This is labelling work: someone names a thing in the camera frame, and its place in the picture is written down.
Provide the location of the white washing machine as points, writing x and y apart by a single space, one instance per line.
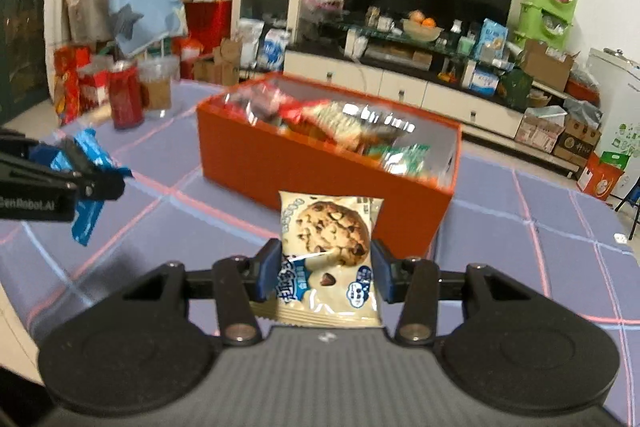
620 107

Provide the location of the red drink can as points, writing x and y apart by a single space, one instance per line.
125 99

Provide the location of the green plastic rack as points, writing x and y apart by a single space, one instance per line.
547 12

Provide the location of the white glass door cabinet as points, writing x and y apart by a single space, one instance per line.
265 7

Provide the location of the blue tissue pack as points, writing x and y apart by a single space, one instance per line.
492 39

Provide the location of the fruit bowl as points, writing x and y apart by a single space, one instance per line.
422 29

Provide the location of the clear plastic cup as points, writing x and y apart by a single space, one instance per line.
159 82

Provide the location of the red snack carton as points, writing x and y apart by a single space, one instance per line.
75 87

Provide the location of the green snack packet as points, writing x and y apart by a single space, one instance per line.
405 159

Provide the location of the blue sandwich cookie packet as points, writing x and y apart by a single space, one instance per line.
87 222

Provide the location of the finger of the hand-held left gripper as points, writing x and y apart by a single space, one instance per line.
100 184

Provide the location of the white tv cabinet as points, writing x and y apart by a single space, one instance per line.
400 92

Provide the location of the red gift box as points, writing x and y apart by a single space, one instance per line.
210 24

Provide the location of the orange gift bag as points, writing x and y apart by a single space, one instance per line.
602 179

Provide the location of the orange cardboard box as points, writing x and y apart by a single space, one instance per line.
240 167

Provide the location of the blue plaid tablecloth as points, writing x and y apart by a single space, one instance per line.
500 232

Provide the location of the white pink cardboard box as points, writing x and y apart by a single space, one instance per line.
540 132

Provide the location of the dark brown cardboard box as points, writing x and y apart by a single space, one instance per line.
577 142

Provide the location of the cream chocolate chip cookie packet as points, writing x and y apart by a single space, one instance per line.
327 222

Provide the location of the open brown cardboard box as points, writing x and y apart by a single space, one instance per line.
547 67

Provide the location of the dark green bag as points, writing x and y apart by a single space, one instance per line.
516 89

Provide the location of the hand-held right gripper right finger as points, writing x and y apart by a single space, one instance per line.
382 274

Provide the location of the blue white powder bag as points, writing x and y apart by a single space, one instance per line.
276 49

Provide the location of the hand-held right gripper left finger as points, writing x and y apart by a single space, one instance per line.
267 274

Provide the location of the small white tag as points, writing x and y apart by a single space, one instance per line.
620 238

